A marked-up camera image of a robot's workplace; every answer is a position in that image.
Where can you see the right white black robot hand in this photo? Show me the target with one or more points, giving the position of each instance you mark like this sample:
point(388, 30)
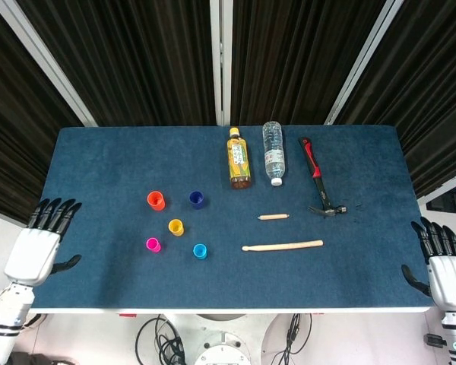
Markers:
point(450, 277)

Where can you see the white metal frame post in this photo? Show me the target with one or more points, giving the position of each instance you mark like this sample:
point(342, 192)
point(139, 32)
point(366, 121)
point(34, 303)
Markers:
point(361, 57)
point(42, 57)
point(221, 57)

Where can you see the short wooden stick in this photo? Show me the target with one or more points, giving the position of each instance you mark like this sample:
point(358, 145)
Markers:
point(273, 217)

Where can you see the dark blue plastic cup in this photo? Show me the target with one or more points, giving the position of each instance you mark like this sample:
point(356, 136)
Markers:
point(196, 199)

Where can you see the dark monitor screen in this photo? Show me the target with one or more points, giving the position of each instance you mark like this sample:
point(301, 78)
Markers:
point(450, 201)

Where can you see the yellow plastic cup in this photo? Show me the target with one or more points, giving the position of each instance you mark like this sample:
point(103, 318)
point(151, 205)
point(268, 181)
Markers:
point(176, 227)

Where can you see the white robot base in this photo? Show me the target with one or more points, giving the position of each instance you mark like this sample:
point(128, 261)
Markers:
point(220, 342)

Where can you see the pink plastic cup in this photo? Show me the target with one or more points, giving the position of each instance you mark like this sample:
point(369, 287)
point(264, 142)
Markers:
point(152, 245)

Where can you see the red black claw hammer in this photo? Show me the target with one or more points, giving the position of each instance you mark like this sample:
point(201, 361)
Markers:
point(314, 167)

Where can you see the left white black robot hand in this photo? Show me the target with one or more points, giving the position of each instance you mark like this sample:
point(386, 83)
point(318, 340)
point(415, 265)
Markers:
point(30, 254)

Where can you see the black pleated curtain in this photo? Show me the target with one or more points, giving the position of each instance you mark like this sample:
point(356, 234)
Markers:
point(137, 57)

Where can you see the clear plastic water bottle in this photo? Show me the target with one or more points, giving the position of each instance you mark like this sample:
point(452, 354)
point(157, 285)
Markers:
point(274, 152)

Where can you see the tea bottle with yellow cap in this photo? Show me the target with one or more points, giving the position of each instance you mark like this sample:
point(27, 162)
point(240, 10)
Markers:
point(238, 159)

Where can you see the blue fabric table mat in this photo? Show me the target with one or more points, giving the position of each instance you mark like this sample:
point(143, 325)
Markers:
point(228, 277)

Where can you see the red tape strip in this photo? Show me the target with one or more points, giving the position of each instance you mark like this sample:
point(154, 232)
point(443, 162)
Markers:
point(127, 315)

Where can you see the light blue plastic cup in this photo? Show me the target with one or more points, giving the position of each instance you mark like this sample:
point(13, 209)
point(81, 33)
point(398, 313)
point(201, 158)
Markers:
point(199, 251)

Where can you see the wooden drumstick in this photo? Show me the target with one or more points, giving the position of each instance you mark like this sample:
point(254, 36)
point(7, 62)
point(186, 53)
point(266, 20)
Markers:
point(285, 245)

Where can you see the orange plastic cup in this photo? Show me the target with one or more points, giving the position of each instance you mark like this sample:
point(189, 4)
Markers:
point(156, 200)

